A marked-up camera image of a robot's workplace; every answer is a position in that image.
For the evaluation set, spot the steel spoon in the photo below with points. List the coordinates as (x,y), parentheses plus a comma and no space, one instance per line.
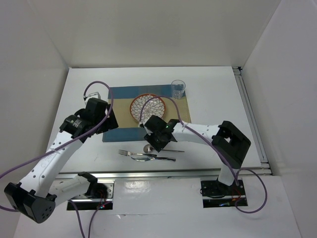
(148,149)

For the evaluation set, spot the patterned ceramic bowl red rim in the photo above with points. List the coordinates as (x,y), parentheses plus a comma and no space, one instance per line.
(147,105)

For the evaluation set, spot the right aluminium rail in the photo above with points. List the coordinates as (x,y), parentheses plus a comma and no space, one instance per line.
(250,111)

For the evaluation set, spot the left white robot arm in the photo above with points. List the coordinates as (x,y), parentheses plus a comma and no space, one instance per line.
(35,196)

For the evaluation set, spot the blue beige checked placemat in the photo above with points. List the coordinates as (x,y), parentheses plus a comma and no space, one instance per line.
(128,127)

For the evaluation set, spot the clear drinking glass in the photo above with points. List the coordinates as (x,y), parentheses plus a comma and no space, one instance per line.
(178,89)

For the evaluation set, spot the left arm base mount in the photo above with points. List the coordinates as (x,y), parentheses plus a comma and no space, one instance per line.
(100,196)

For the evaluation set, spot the steel fork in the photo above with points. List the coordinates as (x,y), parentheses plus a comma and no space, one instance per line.
(128,153)

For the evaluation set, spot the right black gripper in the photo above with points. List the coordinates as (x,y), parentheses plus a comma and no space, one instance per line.
(157,146)

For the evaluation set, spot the steel table knife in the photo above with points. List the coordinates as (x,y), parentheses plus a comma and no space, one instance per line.
(145,159)

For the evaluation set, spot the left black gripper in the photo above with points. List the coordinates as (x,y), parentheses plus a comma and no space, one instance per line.
(110,123)

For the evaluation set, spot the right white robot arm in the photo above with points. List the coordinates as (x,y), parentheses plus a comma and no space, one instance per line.
(225,139)

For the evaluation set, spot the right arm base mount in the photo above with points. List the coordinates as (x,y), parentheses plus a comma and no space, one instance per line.
(218,195)

